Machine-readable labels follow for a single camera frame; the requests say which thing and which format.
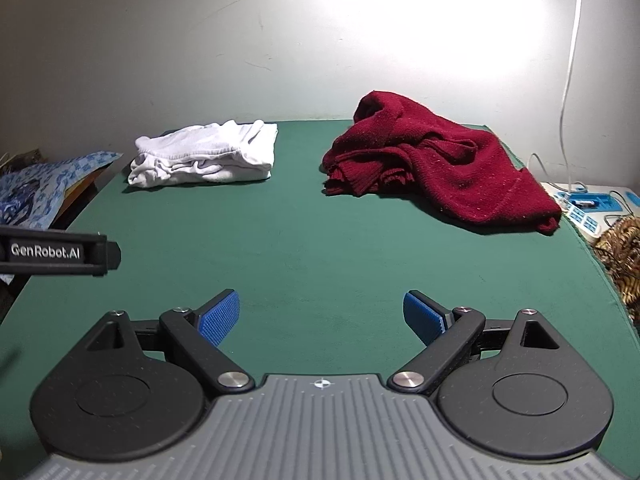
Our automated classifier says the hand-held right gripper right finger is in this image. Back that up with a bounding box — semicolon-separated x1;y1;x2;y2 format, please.
391;290;561;393

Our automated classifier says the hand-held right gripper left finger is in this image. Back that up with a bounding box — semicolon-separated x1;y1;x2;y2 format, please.
85;288;256;393

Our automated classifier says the red knit sweater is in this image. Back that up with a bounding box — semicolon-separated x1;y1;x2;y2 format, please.
321;91;563;236

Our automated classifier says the blue patterned cloth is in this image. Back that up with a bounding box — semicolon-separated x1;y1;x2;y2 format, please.
0;151;123;231

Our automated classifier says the green table cover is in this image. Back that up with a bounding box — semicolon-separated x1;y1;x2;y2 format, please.
0;119;640;396

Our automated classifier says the white folded garment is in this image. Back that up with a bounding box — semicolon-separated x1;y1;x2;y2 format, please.
127;120;278;190

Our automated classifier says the white power strip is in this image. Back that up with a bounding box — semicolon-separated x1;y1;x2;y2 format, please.
540;180;640;241

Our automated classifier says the clutter at table's right edge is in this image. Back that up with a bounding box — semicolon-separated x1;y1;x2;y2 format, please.
567;191;621;213

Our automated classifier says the brown patterned cloth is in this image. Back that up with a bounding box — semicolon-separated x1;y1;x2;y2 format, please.
592;215;640;311

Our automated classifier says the white cable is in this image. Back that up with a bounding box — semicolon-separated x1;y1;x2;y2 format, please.
527;0;587;196

